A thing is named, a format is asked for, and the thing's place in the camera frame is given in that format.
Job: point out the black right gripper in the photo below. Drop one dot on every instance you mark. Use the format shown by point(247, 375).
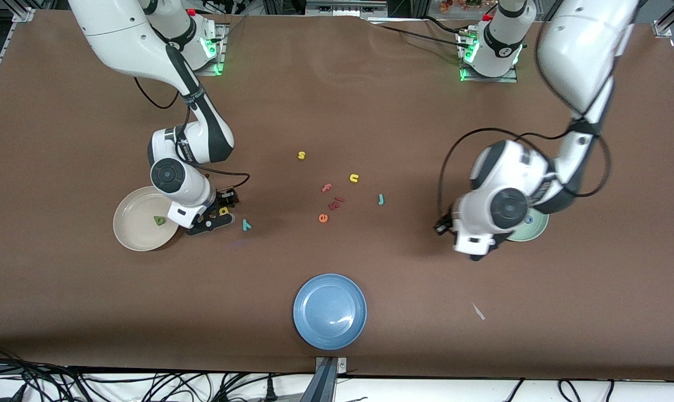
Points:
point(224, 199)

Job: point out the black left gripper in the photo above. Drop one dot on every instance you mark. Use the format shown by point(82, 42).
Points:
point(442, 225)

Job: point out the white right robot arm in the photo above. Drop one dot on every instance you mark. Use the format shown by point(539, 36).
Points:
point(119, 39)

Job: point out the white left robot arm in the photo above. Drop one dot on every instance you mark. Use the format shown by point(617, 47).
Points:
point(577, 50)

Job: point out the beige brown plate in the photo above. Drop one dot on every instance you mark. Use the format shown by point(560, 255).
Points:
point(133, 223)

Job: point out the white paper scrap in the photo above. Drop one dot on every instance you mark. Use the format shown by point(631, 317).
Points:
point(478, 311)

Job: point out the light green plate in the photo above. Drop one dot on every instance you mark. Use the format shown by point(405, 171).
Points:
point(538, 229)

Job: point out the blue plate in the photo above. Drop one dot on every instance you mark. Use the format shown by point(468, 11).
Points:
point(328, 310)

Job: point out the brown table cover sheet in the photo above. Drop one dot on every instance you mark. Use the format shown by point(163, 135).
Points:
point(337, 111)

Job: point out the black power plug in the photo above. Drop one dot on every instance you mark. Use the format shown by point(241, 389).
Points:
point(270, 389)

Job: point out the orange artificial flowers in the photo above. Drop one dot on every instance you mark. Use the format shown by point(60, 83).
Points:
point(460, 4)

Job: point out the grey power strip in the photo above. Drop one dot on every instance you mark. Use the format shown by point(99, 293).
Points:
point(342, 8)

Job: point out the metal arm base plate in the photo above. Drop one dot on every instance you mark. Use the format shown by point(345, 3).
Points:
point(211, 72)
point(493, 79)

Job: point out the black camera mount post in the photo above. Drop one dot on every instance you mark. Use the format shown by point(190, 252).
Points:
point(323, 385)

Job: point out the aluminium frame profile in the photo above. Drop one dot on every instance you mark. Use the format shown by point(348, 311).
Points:
point(663, 27)
point(22, 15)

